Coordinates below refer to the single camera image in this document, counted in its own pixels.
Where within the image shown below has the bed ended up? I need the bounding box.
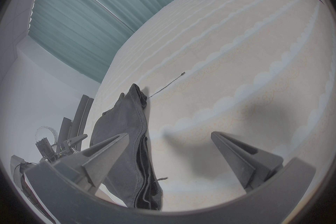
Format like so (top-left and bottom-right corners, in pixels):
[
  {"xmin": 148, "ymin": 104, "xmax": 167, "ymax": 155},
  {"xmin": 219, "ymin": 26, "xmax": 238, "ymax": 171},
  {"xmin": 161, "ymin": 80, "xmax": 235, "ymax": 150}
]
[{"xmin": 87, "ymin": 0, "xmax": 335, "ymax": 211}]

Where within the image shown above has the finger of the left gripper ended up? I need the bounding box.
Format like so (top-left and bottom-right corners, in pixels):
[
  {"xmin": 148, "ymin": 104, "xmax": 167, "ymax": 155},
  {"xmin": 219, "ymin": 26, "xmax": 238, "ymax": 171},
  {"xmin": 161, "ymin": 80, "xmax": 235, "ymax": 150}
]
[{"xmin": 69, "ymin": 134, "xmax": 88, "ymax": 146}]

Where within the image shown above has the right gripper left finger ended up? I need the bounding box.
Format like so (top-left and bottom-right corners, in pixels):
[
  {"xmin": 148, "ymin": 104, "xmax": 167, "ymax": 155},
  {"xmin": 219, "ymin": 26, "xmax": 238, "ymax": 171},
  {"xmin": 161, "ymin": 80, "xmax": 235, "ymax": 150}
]
[{"xmin": 54, "ymin": 133, "xmax": 130, "ymax": 194}]

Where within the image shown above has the black T-shirt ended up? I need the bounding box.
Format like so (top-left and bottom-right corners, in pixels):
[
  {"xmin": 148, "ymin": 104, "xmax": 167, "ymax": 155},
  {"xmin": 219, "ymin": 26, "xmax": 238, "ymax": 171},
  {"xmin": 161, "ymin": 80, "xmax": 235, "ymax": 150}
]
[{"xmin": 89, "ymin": 71, "xmax": 186, "ymax": 211}]

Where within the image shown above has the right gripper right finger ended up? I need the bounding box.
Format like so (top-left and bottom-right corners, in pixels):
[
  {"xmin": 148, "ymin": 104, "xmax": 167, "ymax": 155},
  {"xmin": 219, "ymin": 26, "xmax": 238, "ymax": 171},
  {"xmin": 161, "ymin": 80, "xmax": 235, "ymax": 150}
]
[{"xmin": 211, "ymin": 132, "xmax": 284, "ymax": 190}]

